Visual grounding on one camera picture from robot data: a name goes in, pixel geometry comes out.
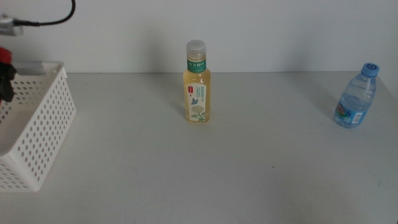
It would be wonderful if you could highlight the red cola can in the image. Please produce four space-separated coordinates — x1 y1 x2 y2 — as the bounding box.
0 46 13 106

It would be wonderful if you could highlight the yellow tea bottle green label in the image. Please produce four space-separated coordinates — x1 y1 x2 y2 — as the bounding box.
182 39 211 123

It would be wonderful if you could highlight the clear water bottle blue cap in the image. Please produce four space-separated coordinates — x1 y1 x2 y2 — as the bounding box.
334 62 380 129

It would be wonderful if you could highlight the white perforated plastic basket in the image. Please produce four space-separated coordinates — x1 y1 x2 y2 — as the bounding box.
0 60 77 192

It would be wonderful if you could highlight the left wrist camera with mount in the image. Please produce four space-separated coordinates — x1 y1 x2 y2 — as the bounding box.
0 17 24 37

